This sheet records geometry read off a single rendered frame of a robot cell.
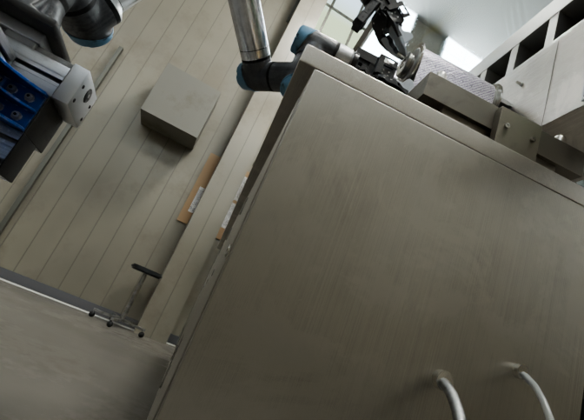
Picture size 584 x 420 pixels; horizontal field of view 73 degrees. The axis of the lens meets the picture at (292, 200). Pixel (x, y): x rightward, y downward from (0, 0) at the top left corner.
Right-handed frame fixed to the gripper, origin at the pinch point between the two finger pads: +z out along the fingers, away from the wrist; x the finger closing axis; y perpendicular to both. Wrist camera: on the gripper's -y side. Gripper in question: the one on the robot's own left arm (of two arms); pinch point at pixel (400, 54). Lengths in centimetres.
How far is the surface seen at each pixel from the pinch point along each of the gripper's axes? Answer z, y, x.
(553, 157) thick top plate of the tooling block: 44, -1, -26
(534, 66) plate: 20.6, 33.0, -7.7
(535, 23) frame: 7, 50, -3
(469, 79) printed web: 16.2, 11.4, -5.8
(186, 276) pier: 11, -75, 305
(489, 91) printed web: 21.6, 15.3, -5.8
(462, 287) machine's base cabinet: 54, -41, -32
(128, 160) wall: -123, -78, 322
